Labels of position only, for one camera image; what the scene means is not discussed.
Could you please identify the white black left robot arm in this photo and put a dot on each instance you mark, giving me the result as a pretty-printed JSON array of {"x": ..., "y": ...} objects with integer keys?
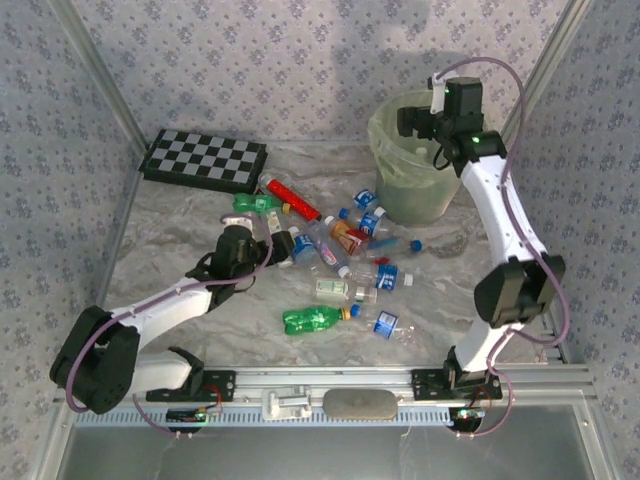
[{"x": 165, "y": 305}]

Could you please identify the grey oval pad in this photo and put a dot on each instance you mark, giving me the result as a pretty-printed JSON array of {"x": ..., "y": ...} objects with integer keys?
[{"x": 360, "y": 404}]

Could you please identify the grey glossy lower panel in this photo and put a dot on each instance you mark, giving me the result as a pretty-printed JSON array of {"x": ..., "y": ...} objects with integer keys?
[{"x": 320, "y": 455}]

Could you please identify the aluminium front rail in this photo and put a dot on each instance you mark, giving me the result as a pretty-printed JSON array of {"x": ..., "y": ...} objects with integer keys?
[{"x": 350, "y": 377}]

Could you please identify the blue label bottle white cap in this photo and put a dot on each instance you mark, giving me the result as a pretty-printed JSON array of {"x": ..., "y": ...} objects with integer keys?
[
  {"x": 365, "y": 199},
  {"x": 305, "y": 248},
  {"x": 387, "y": 277}
]

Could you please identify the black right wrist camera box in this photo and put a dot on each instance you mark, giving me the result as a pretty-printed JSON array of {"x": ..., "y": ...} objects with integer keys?
[{"x": 412, "y": 121}]

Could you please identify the orange bottle red label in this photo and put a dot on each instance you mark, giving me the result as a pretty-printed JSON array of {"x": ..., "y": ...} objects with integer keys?
[{"x": 345, "y": 235}]

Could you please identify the blue cap bottle logo label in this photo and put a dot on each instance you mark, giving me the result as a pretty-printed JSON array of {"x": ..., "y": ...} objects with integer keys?
[{"x": 370, "y": 223}]

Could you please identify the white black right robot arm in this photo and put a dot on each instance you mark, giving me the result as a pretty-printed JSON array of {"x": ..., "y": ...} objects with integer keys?
[{"x": 500, "y": 210}]

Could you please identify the green mesh waste bin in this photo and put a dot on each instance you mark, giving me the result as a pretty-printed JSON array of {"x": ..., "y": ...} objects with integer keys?
[{"x": 415, "y": 205}]

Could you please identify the small circuit board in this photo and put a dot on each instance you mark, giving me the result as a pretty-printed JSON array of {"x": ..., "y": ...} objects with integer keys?
[
  {"x": 467, "y": 416},
  {"x": 187, "y": 416}
]

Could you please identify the red glitter tube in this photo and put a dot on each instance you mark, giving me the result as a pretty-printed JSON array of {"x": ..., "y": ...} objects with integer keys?
[{"x": 292, "y": 197}]

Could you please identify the aluminium frame post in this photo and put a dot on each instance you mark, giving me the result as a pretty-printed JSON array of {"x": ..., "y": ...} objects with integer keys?
[
  {"x": 543, "y": 75},
  {"x": 102, "y": 75}
]

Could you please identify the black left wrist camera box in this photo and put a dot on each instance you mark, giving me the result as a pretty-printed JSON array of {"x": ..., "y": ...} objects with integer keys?
[{"x": 282, "y": 242}]

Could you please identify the pale green plastic bin liner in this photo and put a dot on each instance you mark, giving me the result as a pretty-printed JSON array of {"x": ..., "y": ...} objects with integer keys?
[{"x": 395, "y": 150}]

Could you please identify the grey metal clamp bracket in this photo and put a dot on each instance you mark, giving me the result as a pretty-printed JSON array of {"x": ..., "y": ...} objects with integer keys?
[{"x": 287, "y": 402}]

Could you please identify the slim clear bottle blue cap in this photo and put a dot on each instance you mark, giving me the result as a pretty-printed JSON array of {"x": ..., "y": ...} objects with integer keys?
[{"x": 387, "y": 244}]

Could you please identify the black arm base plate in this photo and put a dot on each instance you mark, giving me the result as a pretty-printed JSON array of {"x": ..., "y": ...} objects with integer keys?
[
  {"x": 220, "y": 385},
  {"x": 425, "y": 387}
]

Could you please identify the small red black triangle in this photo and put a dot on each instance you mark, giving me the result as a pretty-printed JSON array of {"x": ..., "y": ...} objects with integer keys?
[{"x": 261, "y": 191}]

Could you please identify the black grey chessboard box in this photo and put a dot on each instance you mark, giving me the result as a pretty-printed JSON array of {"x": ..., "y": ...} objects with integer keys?
[{"x": 200, "y": 160}]

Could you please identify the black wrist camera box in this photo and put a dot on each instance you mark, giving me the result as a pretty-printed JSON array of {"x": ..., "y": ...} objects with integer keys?
[
  {"x": 282, "y": 242},
  {"x": 412, "y": 121}
]

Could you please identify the small red plastic piece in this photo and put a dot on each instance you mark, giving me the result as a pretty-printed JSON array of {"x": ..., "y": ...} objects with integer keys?
[{"x": 382, "y": 261}]

